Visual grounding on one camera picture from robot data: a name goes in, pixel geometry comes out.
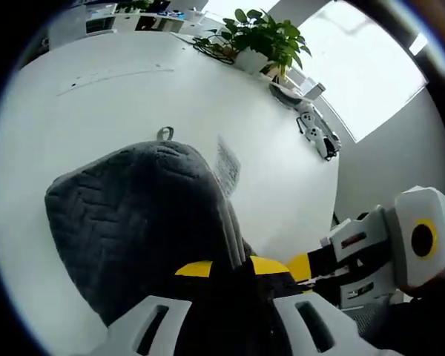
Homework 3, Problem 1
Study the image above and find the person's dark clothing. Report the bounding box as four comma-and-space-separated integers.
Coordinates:
363, 292, 445, 356

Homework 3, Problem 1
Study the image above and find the white background desk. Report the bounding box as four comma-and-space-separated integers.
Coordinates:
47, 0, 208, 47

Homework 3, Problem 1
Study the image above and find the white game controller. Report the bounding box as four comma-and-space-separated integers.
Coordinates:
295, 102, 323, 130
304, 125, 343, 162

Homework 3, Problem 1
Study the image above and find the coiled dark cable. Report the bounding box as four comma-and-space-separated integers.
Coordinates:
191, 36, 235, 67

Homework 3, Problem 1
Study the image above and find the small white box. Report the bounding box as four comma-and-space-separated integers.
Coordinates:
299, 76, 326, 101

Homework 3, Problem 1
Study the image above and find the long table cable flap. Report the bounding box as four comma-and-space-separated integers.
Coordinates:
56, 64, 176, 96

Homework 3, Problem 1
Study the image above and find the green potted plant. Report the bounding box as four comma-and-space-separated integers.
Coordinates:
192, 7, 313, 79

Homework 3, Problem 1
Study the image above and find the dark grey towel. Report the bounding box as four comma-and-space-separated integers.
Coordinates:
44, 126, 257, 328

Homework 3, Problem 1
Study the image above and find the grey dish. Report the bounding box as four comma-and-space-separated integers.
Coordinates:
268, 82, 306, 105

